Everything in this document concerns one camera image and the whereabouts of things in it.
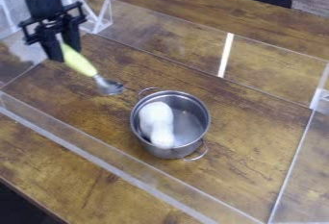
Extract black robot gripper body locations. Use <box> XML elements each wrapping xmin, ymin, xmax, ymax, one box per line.
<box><xmin>18</xmin><ymin>0</ymin><xmax>85</xmax><ymax>45</ymax></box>

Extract clear acrylic triangle stand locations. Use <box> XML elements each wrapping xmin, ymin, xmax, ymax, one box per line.
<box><xmin>80</xmin><ymin>0</ymin><xmax>113</xmax><ymax>34</ymax></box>

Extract white cloth in pot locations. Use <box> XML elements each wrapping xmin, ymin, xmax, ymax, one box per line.
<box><xmin>139</xmin><ymin>102</ymin><xmax>175</xmax><ymax>149</ymax></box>

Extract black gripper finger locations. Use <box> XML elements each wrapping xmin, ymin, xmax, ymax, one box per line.
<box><xmin>61</xmin><ymin>21</ymin><xmax>81</xmax><ymax>52</ymax></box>
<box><xmin>40</xmin><ymin>32</ymin><xmax>64</xmax><ymax>62</ymax></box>

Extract stainless steel pot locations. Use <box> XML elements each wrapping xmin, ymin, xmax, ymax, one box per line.
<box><xmin>129</xmin><ymin>87</ymin><xmax>211</xmax><ymax>162</ymax></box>

